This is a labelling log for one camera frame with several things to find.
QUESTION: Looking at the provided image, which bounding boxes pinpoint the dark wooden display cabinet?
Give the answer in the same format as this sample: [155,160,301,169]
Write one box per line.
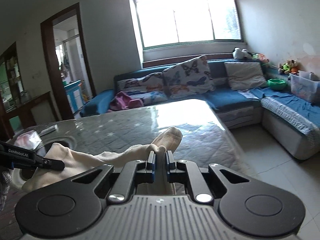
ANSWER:
[0,41,60,140]

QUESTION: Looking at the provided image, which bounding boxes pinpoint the butterfly print pillow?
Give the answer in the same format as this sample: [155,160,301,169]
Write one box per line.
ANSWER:
[129,90,168,107]
[162,55,216,99]
[117,72,164,93]

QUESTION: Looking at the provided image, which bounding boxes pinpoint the blue cabinet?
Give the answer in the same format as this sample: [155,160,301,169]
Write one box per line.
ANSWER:
[64,80,84,113]

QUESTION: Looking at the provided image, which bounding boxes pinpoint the round black induction cooktop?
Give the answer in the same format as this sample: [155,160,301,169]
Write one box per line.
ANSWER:
[11,134,75,189]

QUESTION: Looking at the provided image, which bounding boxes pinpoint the hanging clothes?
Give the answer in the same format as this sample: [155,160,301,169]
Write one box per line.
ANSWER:
[61,55,70,78]

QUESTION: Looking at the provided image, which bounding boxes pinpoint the green bowl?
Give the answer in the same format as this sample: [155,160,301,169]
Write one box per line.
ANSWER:
[267,79,287,91]

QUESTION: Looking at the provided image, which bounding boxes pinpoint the window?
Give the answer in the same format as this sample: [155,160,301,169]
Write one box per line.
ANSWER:
[131,0,244,52]

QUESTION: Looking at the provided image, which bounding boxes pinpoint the brown door frame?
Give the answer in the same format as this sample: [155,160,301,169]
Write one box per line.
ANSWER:
[40,2,97,120]

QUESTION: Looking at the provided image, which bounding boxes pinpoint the blue towel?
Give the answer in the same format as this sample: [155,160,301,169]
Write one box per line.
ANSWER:
[250,86,320,128]

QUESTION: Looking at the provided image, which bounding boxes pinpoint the pink cloth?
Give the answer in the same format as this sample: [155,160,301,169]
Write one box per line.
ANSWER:
[107,91,145,113]

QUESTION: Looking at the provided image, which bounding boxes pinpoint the clear plastic storage box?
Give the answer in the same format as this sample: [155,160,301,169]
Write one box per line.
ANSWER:
[289,70,320,103]

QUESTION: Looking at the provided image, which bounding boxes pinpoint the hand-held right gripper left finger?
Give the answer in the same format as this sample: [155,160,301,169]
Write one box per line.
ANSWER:
[71,151,157,204]

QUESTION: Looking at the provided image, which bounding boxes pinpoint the panda plush toy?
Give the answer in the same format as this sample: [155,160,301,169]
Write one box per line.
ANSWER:
[232,47,253,60]

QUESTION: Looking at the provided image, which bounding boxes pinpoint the pink and white tissue pack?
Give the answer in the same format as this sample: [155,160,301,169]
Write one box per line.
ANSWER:
[14,131,42,148]

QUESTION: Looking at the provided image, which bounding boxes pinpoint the grey pillow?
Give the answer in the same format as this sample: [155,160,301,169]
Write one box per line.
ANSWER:
[224,61,268,91]

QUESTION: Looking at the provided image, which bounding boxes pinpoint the grey remote control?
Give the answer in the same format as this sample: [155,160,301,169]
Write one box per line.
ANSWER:
[39,125,58,136]

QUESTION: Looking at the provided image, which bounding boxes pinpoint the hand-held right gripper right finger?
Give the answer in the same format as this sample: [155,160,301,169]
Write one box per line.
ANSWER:
[165,151,251,203]

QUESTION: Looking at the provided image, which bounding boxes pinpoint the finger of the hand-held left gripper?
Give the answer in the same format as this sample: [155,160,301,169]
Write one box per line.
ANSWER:
[35,154,66,172]

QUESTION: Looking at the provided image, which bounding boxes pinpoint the blue corner sofa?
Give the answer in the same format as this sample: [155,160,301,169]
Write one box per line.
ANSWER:
[80,59,320,160]

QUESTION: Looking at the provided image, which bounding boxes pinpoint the cream long-sleeve garment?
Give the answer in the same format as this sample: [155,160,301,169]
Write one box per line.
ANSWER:
[21,127,183,195]

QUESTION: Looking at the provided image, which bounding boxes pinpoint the grey patterned sofa cover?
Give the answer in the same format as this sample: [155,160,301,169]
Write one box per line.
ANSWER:
[237,90,318,137]

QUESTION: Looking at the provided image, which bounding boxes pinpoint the pink and green plush toy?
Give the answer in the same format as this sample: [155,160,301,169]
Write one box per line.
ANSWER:
[252,53,270,64]

